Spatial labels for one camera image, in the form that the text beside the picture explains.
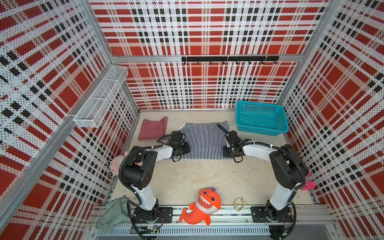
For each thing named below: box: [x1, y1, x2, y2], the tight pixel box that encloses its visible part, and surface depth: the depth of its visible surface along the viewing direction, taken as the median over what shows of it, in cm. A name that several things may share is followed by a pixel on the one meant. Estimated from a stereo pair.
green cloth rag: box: [96, 195, 130, 231], surface depth 74 cm
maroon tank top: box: [138, 116, 168, 141], surface depth 110 cm
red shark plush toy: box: [179, 187, 222, 226], surface depth 72 cm
